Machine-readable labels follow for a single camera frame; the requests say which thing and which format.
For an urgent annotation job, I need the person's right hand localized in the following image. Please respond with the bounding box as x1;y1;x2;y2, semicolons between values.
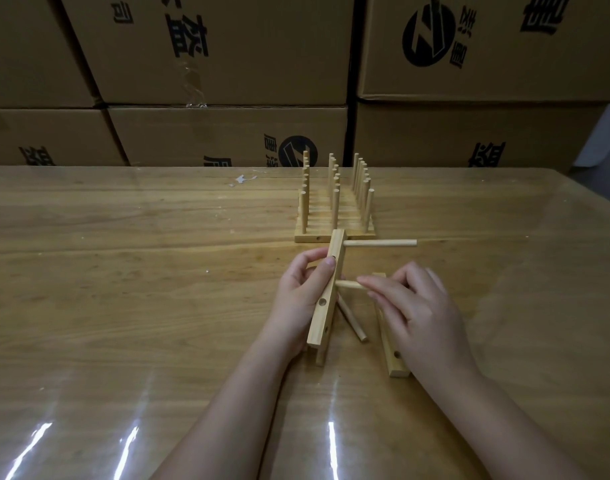
356;261;479;391

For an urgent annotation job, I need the person's left hand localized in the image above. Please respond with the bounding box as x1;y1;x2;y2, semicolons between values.
257;247;338;363

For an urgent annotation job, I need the wooden bar with holes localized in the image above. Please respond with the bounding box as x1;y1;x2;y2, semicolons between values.
371;272;412;379
306;228;347;350

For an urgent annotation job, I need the person's right forearm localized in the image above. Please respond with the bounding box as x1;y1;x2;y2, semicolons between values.
429;364;593;480

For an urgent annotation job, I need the person's left forearm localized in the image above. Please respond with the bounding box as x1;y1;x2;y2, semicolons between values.
149;340;307;480

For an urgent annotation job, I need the wooden peg rack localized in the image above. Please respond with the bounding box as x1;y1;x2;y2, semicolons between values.
293;150;378;244

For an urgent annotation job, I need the stack of cardboard boxes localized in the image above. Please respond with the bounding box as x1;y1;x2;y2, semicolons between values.
0;0;610;171

